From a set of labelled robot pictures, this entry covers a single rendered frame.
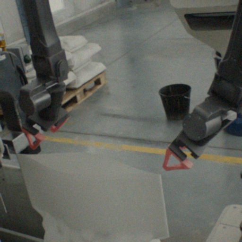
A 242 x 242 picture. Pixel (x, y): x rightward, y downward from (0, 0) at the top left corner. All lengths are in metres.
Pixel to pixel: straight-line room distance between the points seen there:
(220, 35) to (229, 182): 1.66
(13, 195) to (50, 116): 0.97
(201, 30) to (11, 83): 0.62
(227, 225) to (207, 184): 0.78
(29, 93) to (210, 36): 0.61
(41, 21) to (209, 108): 0.44
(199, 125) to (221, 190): 1.97
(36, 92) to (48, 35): 0.14
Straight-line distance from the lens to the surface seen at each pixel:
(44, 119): 1.12
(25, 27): 7.30
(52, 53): 1.02
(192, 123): 0.83
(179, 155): 0.92
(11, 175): 1.95
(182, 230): 2.48
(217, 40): 1.35
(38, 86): 1.02
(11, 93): 1.34
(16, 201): 2.04
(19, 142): 1.38
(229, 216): 2.15
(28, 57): 1.38
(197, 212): 2.60
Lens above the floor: 1.61
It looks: 24 degrees down
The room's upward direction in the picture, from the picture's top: 10 degrees counter-clockwise
